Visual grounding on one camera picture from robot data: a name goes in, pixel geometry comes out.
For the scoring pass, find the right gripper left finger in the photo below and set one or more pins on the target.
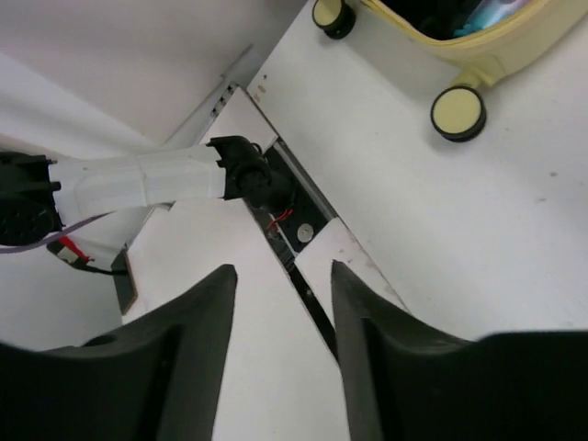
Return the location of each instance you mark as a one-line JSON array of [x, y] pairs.
[[156, 378]]

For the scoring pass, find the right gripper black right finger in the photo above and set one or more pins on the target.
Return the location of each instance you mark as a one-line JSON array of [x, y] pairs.
[[405, 380]]

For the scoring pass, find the lotion bottle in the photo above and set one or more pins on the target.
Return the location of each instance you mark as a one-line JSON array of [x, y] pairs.
[[487, 14]]

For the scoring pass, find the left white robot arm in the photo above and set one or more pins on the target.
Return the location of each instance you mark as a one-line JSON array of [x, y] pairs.
[[43, 200]]

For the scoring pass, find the yellow hard-shell suitcase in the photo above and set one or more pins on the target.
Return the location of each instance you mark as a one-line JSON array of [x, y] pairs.
[[484, 58]]

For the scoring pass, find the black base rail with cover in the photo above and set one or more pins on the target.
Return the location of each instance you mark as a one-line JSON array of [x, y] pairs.
[[300, 226]]

